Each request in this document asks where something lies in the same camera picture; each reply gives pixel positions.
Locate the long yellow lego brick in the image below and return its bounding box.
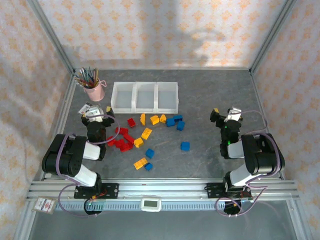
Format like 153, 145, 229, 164
141, 127, 153, 140
133, 158, 148, 171

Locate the printed paper card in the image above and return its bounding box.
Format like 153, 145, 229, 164
78, 101, 93, 116

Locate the white square gadget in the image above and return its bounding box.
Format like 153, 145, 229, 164
86, 104, 105, 117

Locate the pink metal cup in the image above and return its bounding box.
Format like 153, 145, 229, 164
83, 78, 107, 102

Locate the red and white tag card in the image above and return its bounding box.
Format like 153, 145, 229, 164
31, 196, 57, 215

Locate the white digital timer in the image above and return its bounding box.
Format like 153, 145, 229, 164
139, 197, 162, 213

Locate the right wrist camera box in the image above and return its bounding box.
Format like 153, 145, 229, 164
224, 106, 243, 123

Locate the aluminium side rail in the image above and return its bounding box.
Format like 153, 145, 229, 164
39, 72, 77, 182
249, 71, 286, 181

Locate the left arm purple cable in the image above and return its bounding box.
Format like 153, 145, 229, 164
56, 113, 121, 218

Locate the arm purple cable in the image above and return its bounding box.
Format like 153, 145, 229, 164
56, 113, 121, 218
215, 109, 285, 218

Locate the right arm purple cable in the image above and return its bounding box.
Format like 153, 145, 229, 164
215, 109, 285, 218

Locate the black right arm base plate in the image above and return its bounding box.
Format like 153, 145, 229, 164
206, 182, 252, 200

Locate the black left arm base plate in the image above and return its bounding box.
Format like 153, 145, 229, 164
73, 183, 120, 200

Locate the aluminium mounting rail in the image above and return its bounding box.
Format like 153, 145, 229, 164
26, 178, 300, 201

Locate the aluminium frame post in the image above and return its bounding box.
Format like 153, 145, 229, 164
248, 0, 298, 76
26, 0, 77, 76

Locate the grey slotted cable duct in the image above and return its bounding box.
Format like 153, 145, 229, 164
53, 199, 241, 212

